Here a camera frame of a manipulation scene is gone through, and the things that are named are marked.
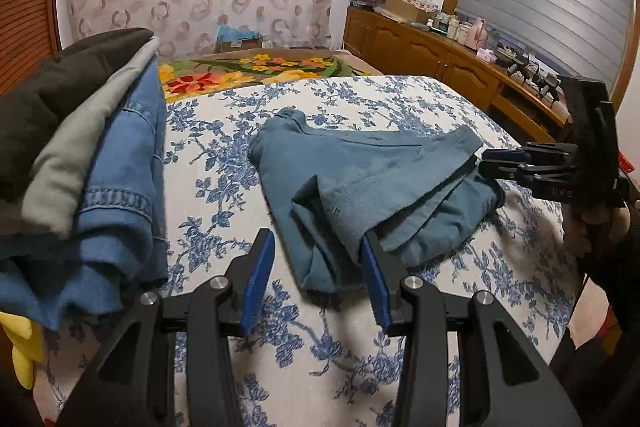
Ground person's right hand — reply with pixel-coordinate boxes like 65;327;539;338
562;204;631;258

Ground folded grey garment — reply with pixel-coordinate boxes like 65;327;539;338
7;37;160;239

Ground box with blue cloth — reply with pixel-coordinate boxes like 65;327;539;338
215;25;262;53

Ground folded blue denim jeans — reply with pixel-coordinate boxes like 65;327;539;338
1;60;167;331

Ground cardboard box on cabinet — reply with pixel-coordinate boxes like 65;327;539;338
384;0;438;24

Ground yellow plush toy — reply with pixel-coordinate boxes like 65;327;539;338
0;312;44;390

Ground teal blue pants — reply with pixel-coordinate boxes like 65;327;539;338
248;108;506;294

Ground pink bottle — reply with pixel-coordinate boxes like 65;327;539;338
464;17;488;51

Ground colourful flower blanket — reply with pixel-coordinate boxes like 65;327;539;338
158;49;381;103

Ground wooden louvered wardrobe door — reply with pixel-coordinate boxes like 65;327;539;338
1;0;61;93

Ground wooden sideboard cabinet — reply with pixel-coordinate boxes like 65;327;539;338
343;6;570;143

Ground folded dark olive garment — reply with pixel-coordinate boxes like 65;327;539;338
1;28;155;235

